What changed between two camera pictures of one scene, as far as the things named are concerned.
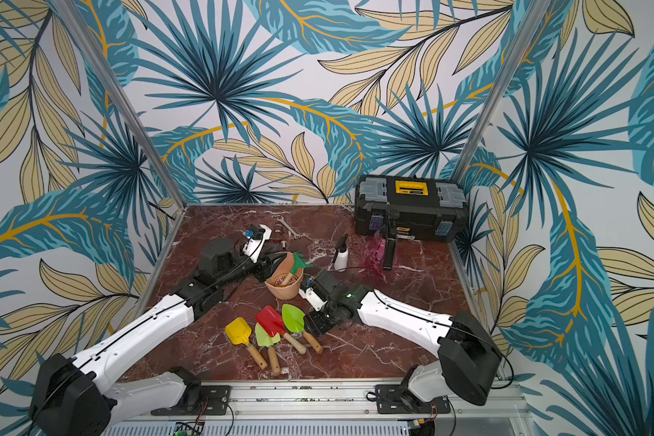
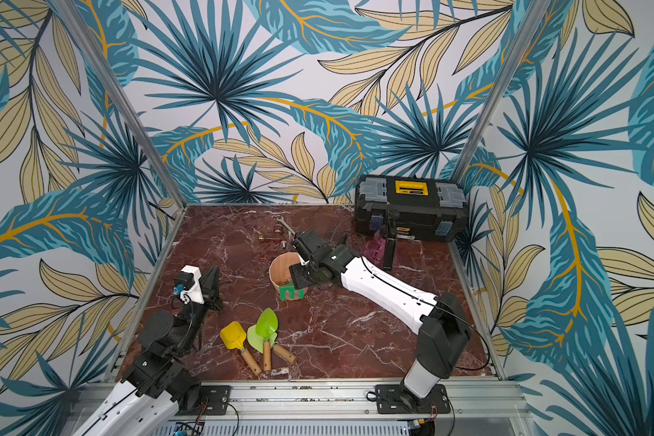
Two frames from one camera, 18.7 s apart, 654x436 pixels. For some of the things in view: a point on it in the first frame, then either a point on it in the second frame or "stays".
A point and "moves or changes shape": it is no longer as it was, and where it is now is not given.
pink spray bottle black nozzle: [385, 248] -> [374, 248]
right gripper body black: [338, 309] -> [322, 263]
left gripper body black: [261, 269] -> [211, 299]
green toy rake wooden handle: [299, 262] moves or changes shape
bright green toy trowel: [294, 322] -> [266, 326]
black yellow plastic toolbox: [428, 208] stays
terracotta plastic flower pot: [282, 271] moves or changes shape
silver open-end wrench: [280, 219] stays
